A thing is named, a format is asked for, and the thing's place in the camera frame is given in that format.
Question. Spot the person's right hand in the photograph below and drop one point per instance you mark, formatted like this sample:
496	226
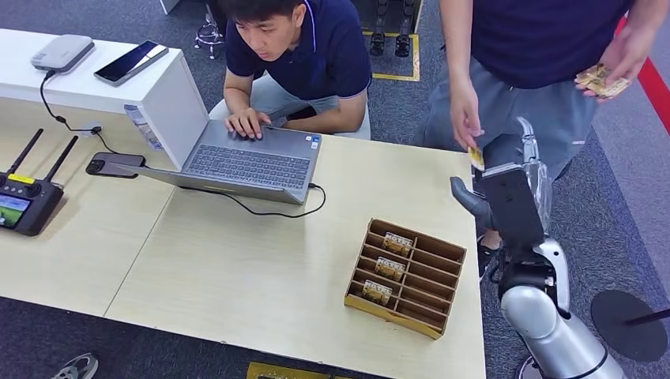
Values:
246	123
466	115

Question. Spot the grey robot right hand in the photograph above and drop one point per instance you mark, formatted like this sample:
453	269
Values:
471	206

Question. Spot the person's left hand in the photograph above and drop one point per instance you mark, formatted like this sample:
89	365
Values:
633	52

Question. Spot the stack of hotel cards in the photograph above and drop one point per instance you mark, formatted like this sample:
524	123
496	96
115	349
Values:
599	81

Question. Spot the yellow hotel key card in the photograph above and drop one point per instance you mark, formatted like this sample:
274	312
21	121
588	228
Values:
389	269
476	159
377	292
397	244

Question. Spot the person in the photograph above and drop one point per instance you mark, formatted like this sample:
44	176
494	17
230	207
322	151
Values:
324	57
523	42

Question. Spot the wooden card holder box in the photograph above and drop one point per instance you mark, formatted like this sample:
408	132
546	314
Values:
429	293

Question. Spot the person's foot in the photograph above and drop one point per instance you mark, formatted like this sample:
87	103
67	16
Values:
78	367

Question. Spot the grey open laptop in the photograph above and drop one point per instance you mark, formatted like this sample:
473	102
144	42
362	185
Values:
251	165

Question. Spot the chrome chair base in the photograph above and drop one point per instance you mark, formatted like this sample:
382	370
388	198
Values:
209	36

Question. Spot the black robot leg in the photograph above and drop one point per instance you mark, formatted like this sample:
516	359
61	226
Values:
377	45
402	46

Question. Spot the printed label sticker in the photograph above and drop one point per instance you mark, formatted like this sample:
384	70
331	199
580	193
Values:
141	125

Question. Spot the black smartphone with white strip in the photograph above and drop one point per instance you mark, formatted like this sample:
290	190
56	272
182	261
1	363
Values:
131	63

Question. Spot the white cabinet corner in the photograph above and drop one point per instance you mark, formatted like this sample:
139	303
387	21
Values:
168	5

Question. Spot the small white adapter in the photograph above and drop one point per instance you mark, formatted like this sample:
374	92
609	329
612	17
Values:
91	128

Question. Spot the white riser box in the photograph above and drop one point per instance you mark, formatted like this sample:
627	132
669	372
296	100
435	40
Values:
78	89

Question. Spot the grey flat power device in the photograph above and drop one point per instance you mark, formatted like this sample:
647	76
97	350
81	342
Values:
63	52

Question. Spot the black round stand base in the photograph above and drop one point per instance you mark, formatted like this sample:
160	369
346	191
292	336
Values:
623	335

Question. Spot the black remote controller with antennas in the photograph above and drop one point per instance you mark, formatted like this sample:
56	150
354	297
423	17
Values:
31	204

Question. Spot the yellow floor plate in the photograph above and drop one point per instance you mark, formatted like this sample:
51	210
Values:
282	372

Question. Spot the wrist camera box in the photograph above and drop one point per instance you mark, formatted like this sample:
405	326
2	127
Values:
513	209

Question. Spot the yellow floor tape frame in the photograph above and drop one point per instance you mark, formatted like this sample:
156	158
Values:
398	78

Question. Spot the black smartphone with camera bump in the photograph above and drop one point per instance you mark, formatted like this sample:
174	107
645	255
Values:
118	163

